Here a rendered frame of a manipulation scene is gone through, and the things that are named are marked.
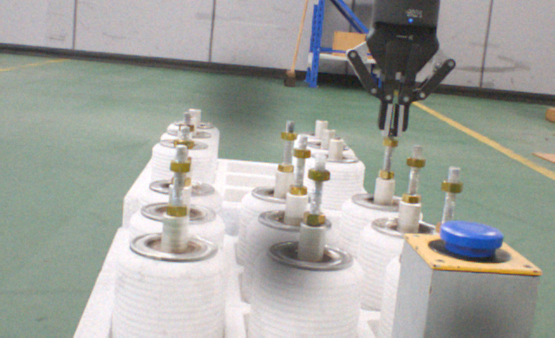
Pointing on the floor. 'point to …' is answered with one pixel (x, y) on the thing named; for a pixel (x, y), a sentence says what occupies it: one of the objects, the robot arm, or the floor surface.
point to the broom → (297, 41)
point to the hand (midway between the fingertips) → (393, 119)
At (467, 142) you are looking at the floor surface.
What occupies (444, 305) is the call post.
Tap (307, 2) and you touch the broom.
